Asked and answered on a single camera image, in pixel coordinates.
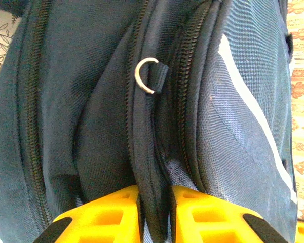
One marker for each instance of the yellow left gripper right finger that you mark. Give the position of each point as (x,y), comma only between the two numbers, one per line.
(212,222)

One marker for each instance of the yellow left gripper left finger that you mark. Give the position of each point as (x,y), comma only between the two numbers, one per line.
(104,222)

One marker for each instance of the navy blue backpack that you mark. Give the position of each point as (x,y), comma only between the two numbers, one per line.
(104,114)

